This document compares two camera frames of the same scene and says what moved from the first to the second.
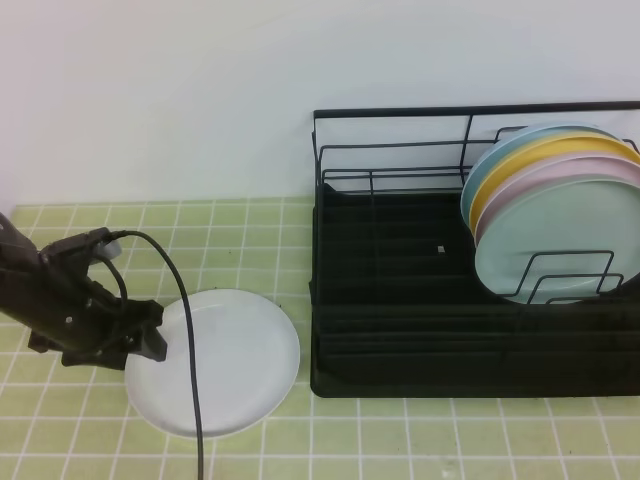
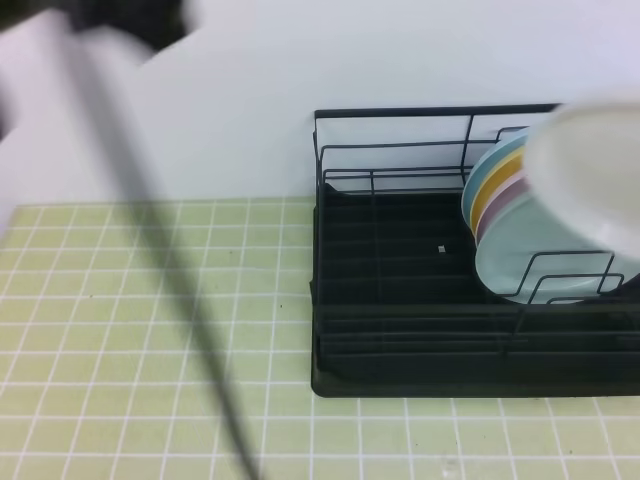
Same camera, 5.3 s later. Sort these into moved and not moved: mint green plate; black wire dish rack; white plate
Moved: white plate
Not moved: mint green plate; black wire dish rack
